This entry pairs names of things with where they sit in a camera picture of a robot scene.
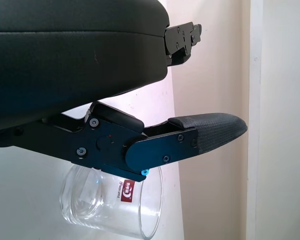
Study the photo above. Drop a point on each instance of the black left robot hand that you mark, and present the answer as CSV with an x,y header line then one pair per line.
x,y
65,62

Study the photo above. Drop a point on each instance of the clear glass cup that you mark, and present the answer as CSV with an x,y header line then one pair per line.
x,y
110,212

